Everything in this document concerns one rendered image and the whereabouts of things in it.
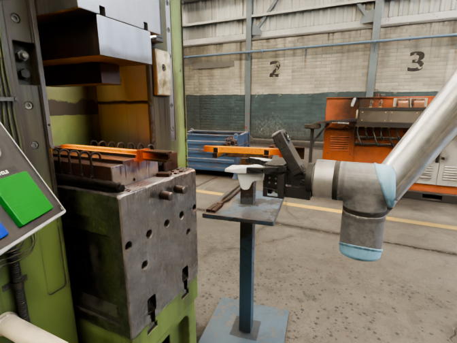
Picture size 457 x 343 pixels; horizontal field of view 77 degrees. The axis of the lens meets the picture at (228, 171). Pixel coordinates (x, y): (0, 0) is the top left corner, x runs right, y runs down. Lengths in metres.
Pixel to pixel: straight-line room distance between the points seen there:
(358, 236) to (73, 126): 1.14
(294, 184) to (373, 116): 3.35
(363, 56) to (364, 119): 4.41
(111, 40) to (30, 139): 0.33
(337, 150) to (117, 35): 3.63
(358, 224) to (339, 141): 3.53
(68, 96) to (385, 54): 7.60
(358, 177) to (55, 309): 0.90
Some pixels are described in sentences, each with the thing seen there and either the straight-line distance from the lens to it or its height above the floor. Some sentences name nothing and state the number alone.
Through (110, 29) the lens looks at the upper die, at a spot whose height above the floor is 1.34.
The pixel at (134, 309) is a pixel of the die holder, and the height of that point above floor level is 0.56.
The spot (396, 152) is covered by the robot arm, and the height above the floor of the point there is 1.03.
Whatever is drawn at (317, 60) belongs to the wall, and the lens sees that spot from 8.39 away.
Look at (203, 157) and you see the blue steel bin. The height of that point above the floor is 0.31.
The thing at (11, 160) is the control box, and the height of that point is 1.06.
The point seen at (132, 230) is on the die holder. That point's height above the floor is 0.80.
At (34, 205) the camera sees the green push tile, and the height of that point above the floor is 0.99.
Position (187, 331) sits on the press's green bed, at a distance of 1.36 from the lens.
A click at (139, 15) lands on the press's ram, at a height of 1.40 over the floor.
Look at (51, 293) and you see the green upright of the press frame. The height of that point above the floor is 0.62.
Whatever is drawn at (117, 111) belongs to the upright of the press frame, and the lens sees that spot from 1.31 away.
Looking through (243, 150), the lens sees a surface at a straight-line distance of 1.16.
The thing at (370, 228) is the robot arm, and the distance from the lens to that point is 0.69.
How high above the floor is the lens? 1.15
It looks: 13 degrees down
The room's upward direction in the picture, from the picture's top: straight up
